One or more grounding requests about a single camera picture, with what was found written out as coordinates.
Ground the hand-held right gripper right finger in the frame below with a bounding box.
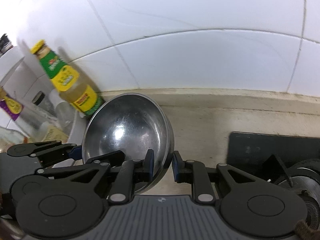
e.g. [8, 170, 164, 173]
[173, 151, 263, 204]

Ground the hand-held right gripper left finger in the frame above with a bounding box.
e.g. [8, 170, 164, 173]
[63, 149, 154, 204]

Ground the brown fuzzy cloth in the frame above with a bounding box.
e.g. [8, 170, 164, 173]
[294, 220, 316, 240]

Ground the white round condiment rack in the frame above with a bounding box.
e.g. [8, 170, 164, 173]
[0, 38, 88, 168]

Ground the green yellow label oil bottle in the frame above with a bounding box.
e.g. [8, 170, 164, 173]
[30, 39, 104, 117]

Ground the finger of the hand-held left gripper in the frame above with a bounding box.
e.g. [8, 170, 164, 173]
[7, 140, 82, 168]
[36, 150, 126, 178]

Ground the purple neck label clear bottle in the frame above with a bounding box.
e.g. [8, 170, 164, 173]
[0, 87, 69, 144]

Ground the black gas stove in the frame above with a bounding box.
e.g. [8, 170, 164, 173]
[228, 132, 320, 233]

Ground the black cap clear jar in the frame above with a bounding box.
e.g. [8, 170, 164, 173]
[32, 91, 57, 118]

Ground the medium steel bowl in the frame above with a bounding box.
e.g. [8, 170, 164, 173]
[82, 93, 175, 195]

